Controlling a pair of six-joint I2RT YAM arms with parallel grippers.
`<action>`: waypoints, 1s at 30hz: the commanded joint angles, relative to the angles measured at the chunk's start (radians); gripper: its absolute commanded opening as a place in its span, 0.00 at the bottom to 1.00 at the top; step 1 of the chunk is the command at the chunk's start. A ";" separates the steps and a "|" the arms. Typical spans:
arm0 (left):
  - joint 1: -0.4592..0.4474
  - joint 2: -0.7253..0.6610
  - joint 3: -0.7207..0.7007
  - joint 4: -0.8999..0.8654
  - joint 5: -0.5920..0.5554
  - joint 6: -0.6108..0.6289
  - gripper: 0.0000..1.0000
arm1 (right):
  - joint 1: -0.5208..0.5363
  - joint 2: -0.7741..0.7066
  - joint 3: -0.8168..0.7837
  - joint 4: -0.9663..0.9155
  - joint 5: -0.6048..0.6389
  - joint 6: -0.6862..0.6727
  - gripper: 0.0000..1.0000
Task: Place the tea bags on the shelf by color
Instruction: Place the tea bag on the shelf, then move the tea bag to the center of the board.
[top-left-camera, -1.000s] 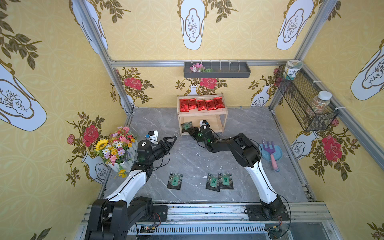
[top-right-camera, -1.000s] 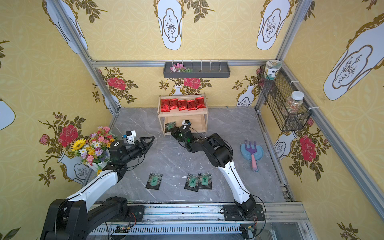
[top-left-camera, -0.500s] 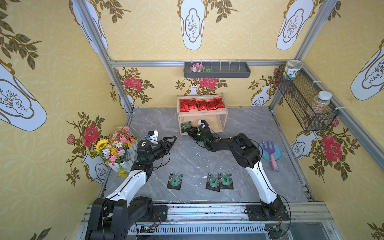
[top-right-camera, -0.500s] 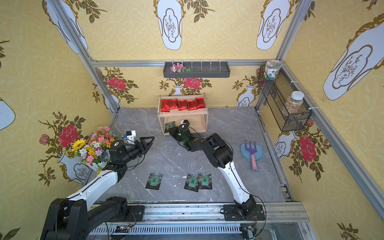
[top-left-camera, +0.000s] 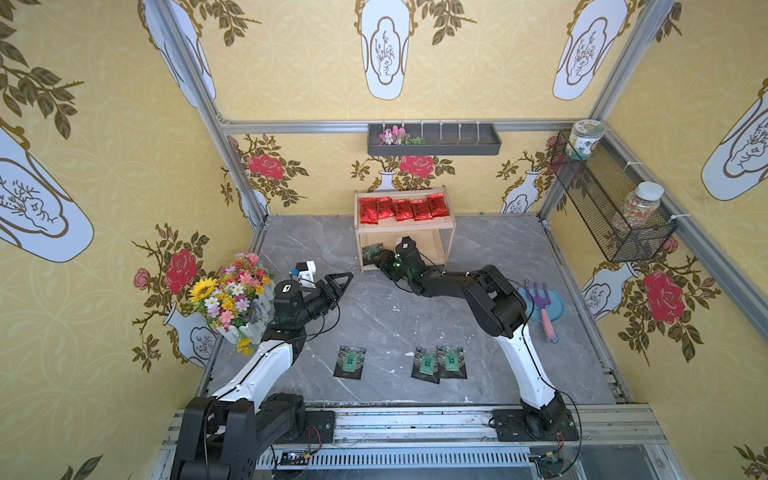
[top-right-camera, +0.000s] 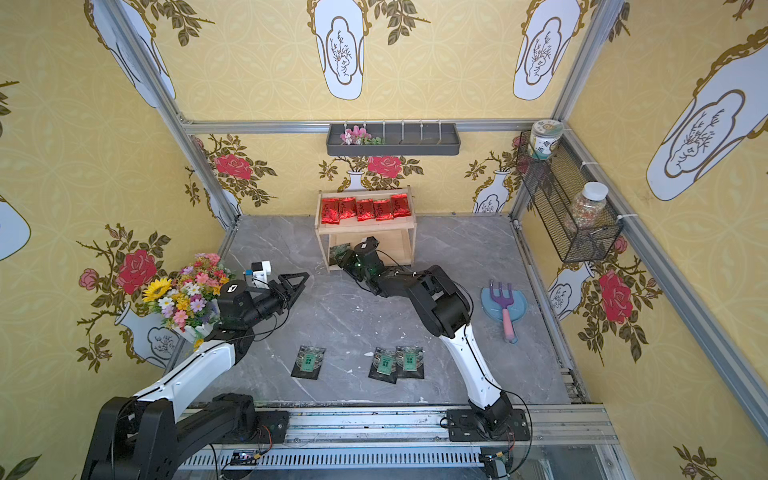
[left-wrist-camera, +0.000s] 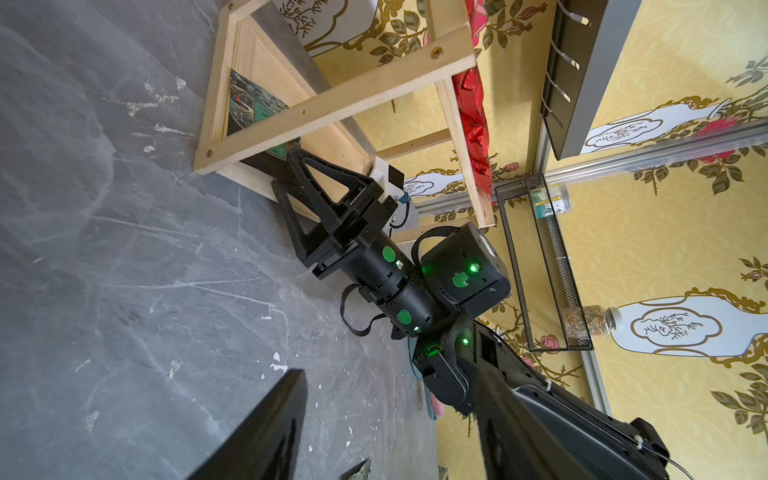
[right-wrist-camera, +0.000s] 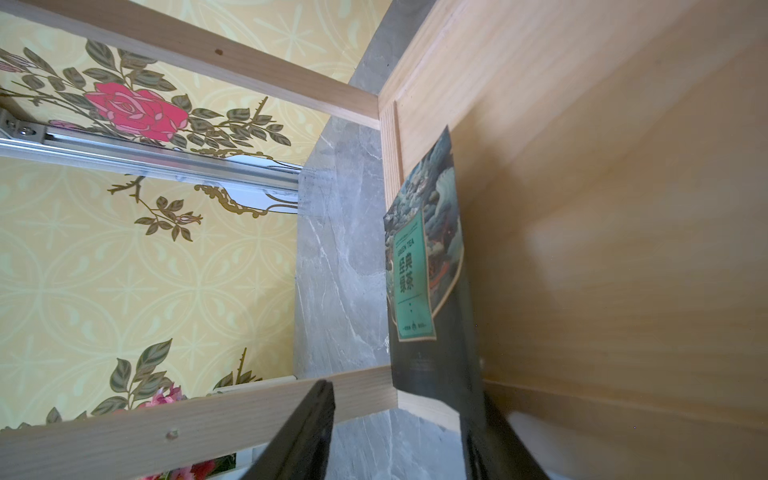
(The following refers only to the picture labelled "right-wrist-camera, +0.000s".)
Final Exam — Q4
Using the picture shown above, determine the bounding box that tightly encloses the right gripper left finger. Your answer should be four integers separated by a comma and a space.
243, 380, 335, 480

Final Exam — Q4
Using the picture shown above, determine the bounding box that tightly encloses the wooden two-tier shelf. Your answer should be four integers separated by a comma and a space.
1, 1, 767, 479

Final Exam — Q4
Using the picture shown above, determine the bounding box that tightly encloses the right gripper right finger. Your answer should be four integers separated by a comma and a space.
460, 393, 548, 480

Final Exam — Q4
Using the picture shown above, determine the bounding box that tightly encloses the artificial flower bouquet in vase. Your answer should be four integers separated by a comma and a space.
139, 383, 236, 480

